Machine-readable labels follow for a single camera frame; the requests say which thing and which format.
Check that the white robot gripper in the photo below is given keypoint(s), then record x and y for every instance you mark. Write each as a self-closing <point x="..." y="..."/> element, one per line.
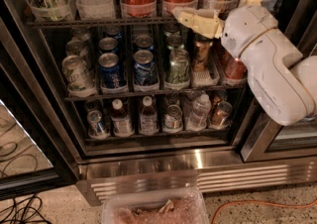
<point x="248" y="29"/>

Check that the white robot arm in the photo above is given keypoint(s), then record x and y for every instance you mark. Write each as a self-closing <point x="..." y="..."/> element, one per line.
<point x="279" y="76"/>

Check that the gold brown can front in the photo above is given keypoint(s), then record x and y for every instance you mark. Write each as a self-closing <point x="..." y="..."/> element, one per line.
<point x="202" y="47"/>

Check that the red can front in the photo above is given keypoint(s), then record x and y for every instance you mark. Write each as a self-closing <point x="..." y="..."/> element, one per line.
<point x="235" y="69"/>

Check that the clear water bottle bottom shelf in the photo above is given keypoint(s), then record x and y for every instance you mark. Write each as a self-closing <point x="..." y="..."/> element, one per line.
<point x="197" y="119"/>

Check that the copper can bottom shelf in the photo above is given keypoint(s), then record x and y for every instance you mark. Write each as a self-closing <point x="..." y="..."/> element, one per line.
<point x="221" y="114"/>

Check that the silver can bottom shelf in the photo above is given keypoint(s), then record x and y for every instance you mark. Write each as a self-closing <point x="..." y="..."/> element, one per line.
<point x="172" y="119"/>

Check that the stainless steel fridge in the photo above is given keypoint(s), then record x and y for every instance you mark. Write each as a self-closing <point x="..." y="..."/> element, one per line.
<point x="252" y="152"/>

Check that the blue Pepsi can front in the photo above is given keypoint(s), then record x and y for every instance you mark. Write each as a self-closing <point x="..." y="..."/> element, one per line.
<point x="111" y="71"/>

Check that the white green can front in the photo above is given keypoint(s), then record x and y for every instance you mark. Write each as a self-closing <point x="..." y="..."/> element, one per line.
<point x="80" y="82"/>

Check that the blue can bottom shelf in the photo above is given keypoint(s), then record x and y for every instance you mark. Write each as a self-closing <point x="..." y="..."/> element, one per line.
<point x="97" y="126"/>

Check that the open glass fridge door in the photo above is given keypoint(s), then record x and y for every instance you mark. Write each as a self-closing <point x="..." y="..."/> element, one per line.
<point x="30" y="159"/>

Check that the brown juice bottle right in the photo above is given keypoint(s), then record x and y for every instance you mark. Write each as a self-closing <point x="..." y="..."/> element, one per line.
<point x="148" y="117"/>

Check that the brown juice bottle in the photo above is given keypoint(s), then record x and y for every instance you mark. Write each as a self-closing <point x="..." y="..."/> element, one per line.
<point x="148" y="117"/>
<point x="121" y="119"/>

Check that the brown juice bottle left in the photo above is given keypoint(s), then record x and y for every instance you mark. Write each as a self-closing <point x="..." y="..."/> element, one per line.
<point x="121" y="119"/>

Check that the clear plastic bin on floor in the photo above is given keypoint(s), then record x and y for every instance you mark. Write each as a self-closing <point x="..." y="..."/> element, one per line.
<point x="170" y="206"/>

